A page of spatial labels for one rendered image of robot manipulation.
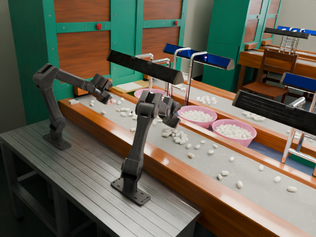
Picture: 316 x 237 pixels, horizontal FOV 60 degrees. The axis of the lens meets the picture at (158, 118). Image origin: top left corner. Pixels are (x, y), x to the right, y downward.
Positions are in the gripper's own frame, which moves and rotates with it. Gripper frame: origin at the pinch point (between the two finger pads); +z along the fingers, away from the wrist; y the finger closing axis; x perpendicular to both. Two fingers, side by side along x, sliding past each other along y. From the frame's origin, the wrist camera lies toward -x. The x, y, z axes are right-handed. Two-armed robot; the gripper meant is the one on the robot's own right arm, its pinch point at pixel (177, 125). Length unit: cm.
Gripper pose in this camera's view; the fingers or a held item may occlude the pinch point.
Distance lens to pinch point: 167.6
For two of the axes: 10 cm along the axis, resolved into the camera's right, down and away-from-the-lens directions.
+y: -7.2, -3.4, 6.0
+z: 4.8, 3.8, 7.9
